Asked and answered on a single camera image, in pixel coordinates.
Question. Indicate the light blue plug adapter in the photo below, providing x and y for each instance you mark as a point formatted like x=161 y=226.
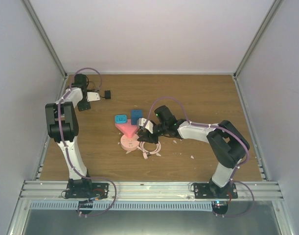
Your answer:
x=120 y=119

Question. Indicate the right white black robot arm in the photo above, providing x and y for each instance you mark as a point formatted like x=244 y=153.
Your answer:
x=229 y=147

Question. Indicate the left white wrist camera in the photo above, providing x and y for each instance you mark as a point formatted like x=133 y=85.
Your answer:
x=93 y=96

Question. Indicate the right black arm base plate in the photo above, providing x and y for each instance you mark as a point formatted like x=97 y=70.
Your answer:
x=205 y=191

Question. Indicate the black plug adapter with cable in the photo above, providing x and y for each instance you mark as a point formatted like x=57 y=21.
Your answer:
x=96 y=91

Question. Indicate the grey slotted cable duct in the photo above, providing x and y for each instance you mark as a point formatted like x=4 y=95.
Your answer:
x=123 y=206

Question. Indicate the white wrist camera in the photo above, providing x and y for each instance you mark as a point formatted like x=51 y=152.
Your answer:
x=146 y=124
x=93 y=96

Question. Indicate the dark blue cube socket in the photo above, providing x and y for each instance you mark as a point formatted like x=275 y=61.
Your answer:
x=136 y=114

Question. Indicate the pink power strip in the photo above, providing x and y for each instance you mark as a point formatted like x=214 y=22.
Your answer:
x=129 y=139

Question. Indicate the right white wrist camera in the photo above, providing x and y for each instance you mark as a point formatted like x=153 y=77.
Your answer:
x=146 y=124

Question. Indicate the aluminium front rail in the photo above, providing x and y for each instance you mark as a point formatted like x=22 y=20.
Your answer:
x=152 y=191

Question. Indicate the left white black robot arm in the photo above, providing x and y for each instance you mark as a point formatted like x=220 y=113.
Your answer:
x=62 y=124

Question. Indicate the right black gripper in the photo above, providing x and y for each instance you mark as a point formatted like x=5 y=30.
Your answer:
x=147 y=135

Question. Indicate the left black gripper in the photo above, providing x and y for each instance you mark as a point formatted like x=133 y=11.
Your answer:
x=82 y=106

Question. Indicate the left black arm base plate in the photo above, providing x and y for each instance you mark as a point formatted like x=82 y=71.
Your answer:
x=85 y=189

